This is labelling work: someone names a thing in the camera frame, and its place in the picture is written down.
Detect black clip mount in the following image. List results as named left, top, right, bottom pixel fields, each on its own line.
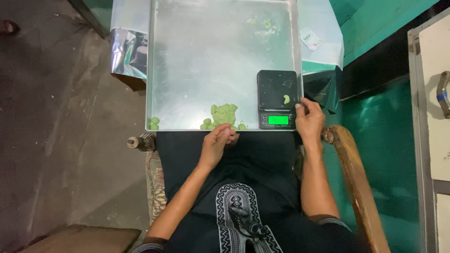
left=228, top=205, right=268, bottom=244

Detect dark table leg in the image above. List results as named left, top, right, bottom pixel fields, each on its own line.
left=67, top=0, right=110, bottom=39

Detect person's right hand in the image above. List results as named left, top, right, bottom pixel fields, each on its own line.
left=295, top=97, right=327, bottom=145

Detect black digital kitchen scale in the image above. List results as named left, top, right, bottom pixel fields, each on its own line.
left=257, top=70, right=299, bottom=130

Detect black patterned garment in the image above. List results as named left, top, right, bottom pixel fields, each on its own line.
left=131, top=131, right=354, bottom=253

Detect small white sachet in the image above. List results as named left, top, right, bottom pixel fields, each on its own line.
left=300, top=27, right=323, bottom=52

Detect wooden armchair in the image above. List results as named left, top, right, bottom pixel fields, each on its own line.
left=127, top=125, right=391, bottom=253

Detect green dough crumbs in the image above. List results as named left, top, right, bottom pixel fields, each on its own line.
left=246, top=15, right=279, bottom=38

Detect metal cabinet handle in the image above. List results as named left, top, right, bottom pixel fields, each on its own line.
left=436, top=71, right=450, bottom=119

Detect brown wooden board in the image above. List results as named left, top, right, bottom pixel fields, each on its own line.
left=17, top=224, right=142, bottom=253

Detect grey white cabinet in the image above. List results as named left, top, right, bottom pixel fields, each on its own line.
left=407, top=7, right=450, bottom=253

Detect person's left hand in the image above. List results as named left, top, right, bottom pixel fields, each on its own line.
left=198, top=123, right=240, bottom=171

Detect green dough lump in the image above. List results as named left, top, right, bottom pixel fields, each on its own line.
left=210, top=103, right=238, bottom=127

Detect shiny silver plastic sheet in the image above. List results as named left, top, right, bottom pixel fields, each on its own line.
left=110, top=0, right=344, bottom=114

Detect square metal tray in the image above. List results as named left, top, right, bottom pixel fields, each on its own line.
left=146, top=0, right=304, bottom=132

